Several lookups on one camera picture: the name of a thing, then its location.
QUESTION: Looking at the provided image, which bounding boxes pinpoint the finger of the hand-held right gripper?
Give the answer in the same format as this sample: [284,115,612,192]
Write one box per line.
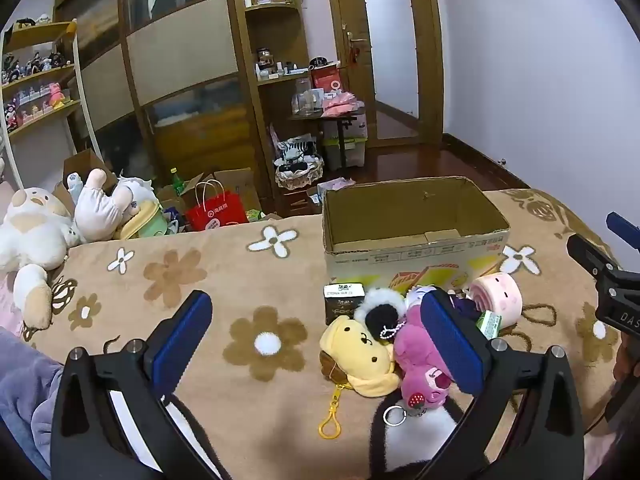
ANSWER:
[566,233,619,282]
[606,211,640,252]

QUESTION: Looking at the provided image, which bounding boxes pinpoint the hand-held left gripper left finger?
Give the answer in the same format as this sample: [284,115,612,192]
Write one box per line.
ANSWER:
[50,289,236,480]

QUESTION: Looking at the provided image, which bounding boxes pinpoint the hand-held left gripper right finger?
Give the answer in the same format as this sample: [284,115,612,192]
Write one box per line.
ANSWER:
[417,290,586,480]

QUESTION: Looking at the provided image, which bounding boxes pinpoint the purple doll plush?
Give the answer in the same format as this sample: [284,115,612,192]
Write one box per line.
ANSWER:
[405,284,483,321]

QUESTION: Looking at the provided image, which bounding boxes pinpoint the pink bear plush keychain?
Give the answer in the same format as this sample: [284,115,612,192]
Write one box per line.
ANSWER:
[382,305,463,427]

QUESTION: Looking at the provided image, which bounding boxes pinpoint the green tissue packet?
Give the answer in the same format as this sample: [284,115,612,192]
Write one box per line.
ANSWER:
[475,310,503,338]

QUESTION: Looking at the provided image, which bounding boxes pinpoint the pink roll plush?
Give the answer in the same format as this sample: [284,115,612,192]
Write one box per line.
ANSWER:
[470,271,523,328]

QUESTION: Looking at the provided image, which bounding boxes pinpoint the white and black fluffy keychain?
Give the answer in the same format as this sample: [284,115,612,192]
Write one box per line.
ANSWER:
[356,286,407,343]

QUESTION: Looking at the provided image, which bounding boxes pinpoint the printed cardboard box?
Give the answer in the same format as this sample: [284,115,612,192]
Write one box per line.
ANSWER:
[321,176,511,287]

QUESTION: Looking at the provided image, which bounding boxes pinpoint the yellow dog plush keychain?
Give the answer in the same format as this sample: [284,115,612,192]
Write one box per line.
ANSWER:
[318,321,403,438]

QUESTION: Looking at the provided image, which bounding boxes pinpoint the black tissue packet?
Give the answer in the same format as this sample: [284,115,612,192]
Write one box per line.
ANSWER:
[324,282,368,326]

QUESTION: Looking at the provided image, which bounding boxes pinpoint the person's right hand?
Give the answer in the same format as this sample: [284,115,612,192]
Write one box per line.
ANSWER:
[614,332,635,386]

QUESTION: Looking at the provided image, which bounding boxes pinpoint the tan floral blanket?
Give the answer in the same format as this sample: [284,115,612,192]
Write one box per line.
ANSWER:
[0,187,623,480]

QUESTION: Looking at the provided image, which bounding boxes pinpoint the white-haired plush in green outfit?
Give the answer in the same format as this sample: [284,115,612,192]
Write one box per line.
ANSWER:
[112,176,168,241]

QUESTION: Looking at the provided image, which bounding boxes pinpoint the red paper bag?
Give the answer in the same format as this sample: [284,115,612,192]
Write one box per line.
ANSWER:
[185,179,249,232]

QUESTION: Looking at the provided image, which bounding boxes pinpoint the open cardboard box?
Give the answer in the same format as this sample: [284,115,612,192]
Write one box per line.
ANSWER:
[202,167,263,223]
[52,149,118,201]
[156,172,206,213]

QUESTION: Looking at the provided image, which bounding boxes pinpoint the pink and white plush doll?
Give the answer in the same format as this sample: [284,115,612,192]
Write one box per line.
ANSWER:
[67,167,128,243]

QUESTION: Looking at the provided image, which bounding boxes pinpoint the lavender grey clothing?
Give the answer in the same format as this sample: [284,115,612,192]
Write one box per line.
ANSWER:
[0,327,66,480]

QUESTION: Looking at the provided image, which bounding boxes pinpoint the large white and tan plush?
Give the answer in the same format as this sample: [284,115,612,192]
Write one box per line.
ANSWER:
[0,186,78,328]

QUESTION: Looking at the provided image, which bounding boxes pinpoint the small cardboard box of packets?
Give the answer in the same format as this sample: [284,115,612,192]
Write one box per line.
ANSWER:
[305,177,356,216]

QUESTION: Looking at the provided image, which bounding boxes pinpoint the lace-trimmed basket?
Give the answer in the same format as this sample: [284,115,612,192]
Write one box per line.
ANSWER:
[274,157,326,191]

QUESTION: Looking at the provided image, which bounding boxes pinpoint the clear storage bin green lid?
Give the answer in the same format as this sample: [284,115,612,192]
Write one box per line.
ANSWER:
[322,116,368,170]

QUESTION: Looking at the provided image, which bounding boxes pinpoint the zebra striped plush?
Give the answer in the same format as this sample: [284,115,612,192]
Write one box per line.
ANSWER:
[274,135,321,166]

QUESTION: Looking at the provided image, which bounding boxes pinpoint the dark side table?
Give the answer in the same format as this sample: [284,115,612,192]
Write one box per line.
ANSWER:
[287,107,368,171]

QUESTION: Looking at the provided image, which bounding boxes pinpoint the pink cloth pile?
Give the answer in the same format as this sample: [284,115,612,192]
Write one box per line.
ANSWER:
[322,91,366,115]

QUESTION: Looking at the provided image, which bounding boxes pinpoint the clear plastic container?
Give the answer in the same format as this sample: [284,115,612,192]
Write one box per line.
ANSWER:
[291,80,326,116]

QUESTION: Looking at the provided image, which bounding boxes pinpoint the red box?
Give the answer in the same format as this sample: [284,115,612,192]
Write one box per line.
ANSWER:
[310,66,343,95]

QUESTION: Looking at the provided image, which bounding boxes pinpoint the group of small bottles and jars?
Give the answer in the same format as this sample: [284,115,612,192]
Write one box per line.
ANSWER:
[256,47,312,81]

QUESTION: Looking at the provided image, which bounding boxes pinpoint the wooden wardrobe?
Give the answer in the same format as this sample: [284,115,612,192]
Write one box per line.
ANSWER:
[52,0,261,181]

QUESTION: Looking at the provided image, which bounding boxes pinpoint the shelf of small figurines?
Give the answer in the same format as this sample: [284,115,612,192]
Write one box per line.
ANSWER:
[0,50,76,133]

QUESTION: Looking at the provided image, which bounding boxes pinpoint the yellow display shelf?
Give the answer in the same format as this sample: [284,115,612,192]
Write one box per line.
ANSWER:
[0,17,108,191]

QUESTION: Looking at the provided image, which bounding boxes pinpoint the wooden corner shelf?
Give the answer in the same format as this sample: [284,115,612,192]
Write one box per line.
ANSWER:
[235,0,316,196]

